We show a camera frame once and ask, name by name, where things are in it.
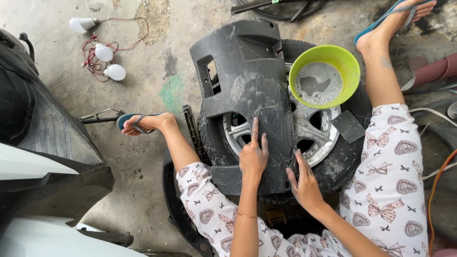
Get maroon sandpaper roll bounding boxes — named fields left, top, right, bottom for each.
left=402, top=54, right=457, bottom=91

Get blue left flip-flop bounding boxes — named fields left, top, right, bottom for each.
left=117, top=114, right=161, bottom=135

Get metal scooter foot peg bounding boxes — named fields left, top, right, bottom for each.
left=79, top=109, right=125, bottom=124

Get white patterned pyjama trousers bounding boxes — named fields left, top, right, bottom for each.
left=176, top=104, right=429, bottom=257

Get blue right flip-flop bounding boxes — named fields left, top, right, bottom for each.
left=353, top=0, right=434, bottom=45

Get green bowl of soapy water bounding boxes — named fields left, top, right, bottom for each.
left=288, top=44, right=361, bottom=109

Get black and white scooter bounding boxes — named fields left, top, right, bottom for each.
left=0, top=29, right=134, bottom=257

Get grey sandpaper sheet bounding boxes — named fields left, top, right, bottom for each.
left=330, top=110, right=366, bottom=144

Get black rubber and metal strips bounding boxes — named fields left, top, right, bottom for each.
left=231, top=0, right=326, bottom=23

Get person's right hand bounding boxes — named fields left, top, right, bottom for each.
left=286, top=148, right=325, bottom=212

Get white light bulb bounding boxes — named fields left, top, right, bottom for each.
left=94, top=44, right=114, bottom=62
left=69, top=17, right=100, bottom=34
left=104, top=64, right=126, bottom=81

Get blue flip-flop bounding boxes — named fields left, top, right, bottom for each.
left=117, top=114, right=161, bottom=135
left=353, top=0, right=434, bottom=45

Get white cable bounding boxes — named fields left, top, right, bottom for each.
left=409, top=107, right=457, bottom=181

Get tyre with silver alloy wheel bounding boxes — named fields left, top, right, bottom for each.
left=199, top=39, right=373, bottom=205

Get orange hose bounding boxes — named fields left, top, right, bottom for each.
left=427, top=150, right=457, bottom=247

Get red wire tangle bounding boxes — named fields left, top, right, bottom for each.
left=80, top=17, right=150, bottom=83

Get small yellow stool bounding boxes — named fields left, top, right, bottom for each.
left=266, top=208, right=287, bottom=227

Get black plastic scooter panel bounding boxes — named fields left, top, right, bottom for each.
left=189, top=20, right=298, bottom=196

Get person's left hand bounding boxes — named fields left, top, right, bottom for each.
left=238, top=117, right=270, bottom=176

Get black plastic frame part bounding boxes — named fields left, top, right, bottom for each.
left=162, top=104, right=215, bottom=257

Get person's right leg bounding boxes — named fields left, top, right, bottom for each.
left=356, top=0, right=437, bottom=108

